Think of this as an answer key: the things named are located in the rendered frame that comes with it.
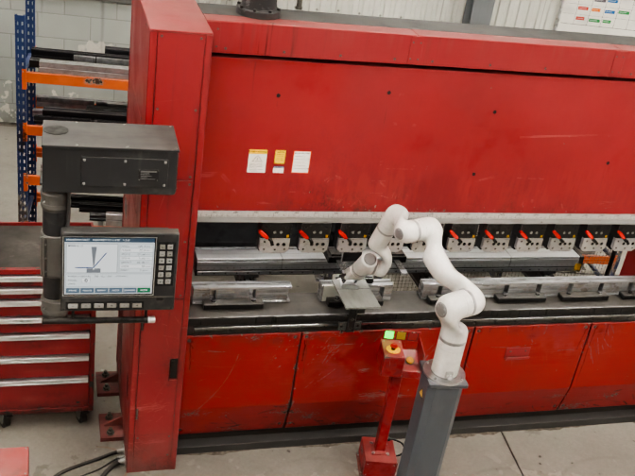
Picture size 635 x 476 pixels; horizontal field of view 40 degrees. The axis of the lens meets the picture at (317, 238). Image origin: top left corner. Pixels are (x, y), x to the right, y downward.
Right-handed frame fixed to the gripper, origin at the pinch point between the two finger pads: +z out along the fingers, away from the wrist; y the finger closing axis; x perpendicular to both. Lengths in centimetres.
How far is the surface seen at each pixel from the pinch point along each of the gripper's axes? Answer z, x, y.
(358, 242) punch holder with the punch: -15.1, -14.7, -1.6
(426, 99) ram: -73, -65, -22
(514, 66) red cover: -88, -76, -62
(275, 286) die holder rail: 6.1, 1.3, 37.6
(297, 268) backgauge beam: 25.9, -14.7, 19.5
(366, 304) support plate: -11.0, 16.6, -3.1
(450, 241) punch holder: -15, -15, -52
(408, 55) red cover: -90, -77, -8
